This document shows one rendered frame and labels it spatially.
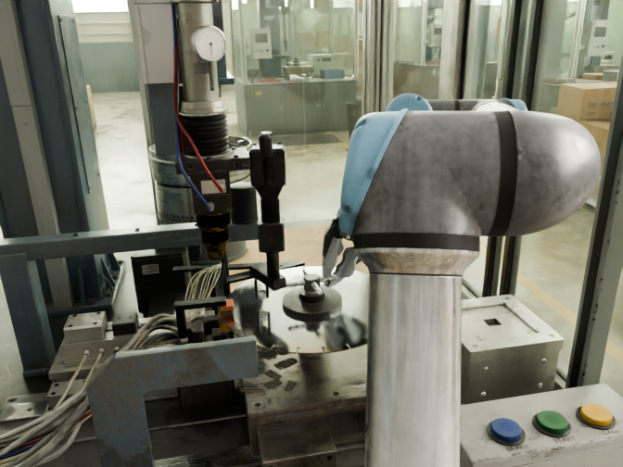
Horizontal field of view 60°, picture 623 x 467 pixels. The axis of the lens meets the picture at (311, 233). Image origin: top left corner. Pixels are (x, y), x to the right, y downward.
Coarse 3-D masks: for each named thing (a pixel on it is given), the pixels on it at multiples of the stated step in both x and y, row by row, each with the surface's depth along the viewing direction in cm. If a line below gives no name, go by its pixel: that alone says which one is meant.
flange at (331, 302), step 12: (300, 288) 104; (324, 288) 104; (288, 300) 100; (300, 300) 99; (312, 300) 98; (324, 300) 99; (336, 300) 99; (288, 312) 98; (300, 312) 96; (312, 312) 96; (324, 312) 96
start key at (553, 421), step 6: (540, 414) 77; (546, 414) 77; (552, 414) 77; (558, 414) 77; (540, 420) 76; (546, 420) 76; (552, 420) 76; (558, 420) 76; (564, 420) 76; (540, 426) 76; (546, 426) 75; (552, 426) 75; (558, 426) 75; (564, 426) 75; (552, 432) 75; (558, 432) 74; (564, 432) 75
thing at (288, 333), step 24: (240, 288) 107; (264, 288) 107; (288, 288) 107; (336, 288) 106; (360, 288) 106; (240, 312) 98; (264, 312) 98; (336, 312) 97; (360, 312) 97; (240, 336) 90; (264, 336) 90; (288, 336) 90; (312, 336) 90; (336, 336) 90; (360, 336) 90
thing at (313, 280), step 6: (306, 270) 103; (306, 276) 99; (312, 276) 99; (318, 276) 99; (324, 276) 100; (330, 276) 100; (336, 276) 100; (288, 282) 98; (294, 282) 98; (300, 282) 98; (306, 282) 98; (312, 282) 98; (318, 282) 98; (306, 288) 99; (312, 288) 98; (318, 288) 95; (312, 294) 99; (318, 294) 95
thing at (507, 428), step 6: (498, 420) 76; (504, 420) 76; (510, 420) 76; (492, 426) 75; (498, 426) 75; (504, 426) 75; (510, 426) 75; (516, 426) 75; (492, 432) 75; (498, 432) 74; (504, 432) 74; (510, 432) 74; (516, 432) 74; (504, 438) 73; (510, 438) 73; (516, 438) 73
